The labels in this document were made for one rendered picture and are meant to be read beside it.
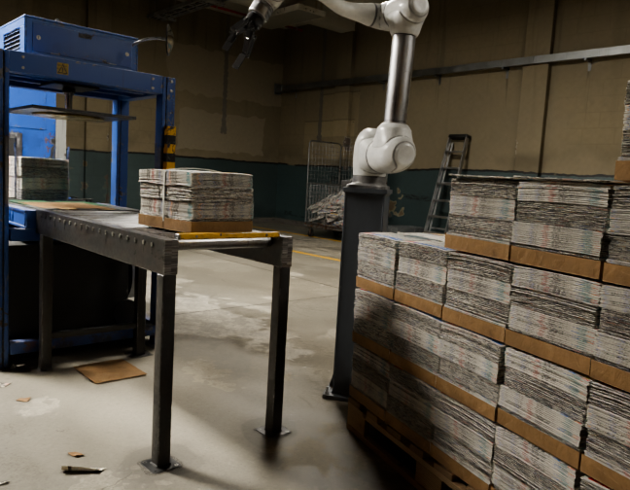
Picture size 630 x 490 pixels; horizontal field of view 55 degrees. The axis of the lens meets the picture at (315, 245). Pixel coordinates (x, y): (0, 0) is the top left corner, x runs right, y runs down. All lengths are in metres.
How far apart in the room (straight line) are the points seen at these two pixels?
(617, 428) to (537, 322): 0.32
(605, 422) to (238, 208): 1.45
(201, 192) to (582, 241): 1.30
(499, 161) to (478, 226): 7.93
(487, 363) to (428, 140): 8.90
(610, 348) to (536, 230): 0.35
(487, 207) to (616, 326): 0.52
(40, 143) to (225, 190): 3.57
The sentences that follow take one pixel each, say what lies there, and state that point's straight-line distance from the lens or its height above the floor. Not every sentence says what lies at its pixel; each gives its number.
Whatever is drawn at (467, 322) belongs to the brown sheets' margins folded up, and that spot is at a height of 0.63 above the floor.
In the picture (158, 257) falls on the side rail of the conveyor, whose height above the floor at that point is 0.74.
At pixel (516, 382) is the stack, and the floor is 0.51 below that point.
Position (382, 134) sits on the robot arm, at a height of 1.23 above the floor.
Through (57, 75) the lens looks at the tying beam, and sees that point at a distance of 3.35.
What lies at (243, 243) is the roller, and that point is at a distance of 2.30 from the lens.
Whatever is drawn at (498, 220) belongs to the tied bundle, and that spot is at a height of 0.94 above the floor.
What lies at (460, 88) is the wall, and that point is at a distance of 10.33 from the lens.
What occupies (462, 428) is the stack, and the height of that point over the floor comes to 0.30.
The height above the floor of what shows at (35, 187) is 0.88.
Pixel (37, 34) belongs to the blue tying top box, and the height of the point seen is 1.66.
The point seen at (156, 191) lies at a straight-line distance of 2.41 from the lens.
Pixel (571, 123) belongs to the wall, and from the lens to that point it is 9.28.
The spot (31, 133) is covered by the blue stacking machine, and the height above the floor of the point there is 1.27.
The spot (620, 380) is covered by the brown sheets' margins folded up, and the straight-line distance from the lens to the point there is 1.52.
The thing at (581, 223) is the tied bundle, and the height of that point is 0.96.
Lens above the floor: 1.03
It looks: 6 degrees down
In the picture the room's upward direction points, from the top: 3 degrees clockwise
